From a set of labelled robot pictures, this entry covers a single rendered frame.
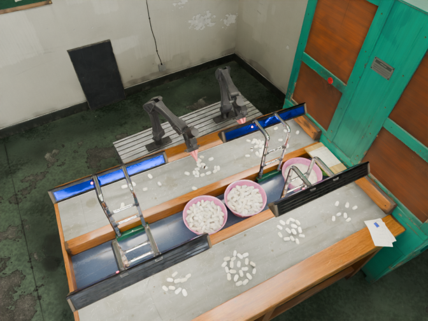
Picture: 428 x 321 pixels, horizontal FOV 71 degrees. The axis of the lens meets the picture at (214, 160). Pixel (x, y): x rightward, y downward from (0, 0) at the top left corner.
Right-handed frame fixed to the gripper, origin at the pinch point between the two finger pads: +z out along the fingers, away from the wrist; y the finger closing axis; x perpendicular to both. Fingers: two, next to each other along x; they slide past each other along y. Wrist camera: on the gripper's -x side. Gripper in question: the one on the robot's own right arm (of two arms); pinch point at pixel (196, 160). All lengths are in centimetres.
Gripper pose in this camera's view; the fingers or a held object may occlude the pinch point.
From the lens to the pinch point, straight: 201.7
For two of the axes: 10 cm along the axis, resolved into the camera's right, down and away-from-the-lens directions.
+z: 3.5, 9.4, 0.4
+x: -2.8, 0.7, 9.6
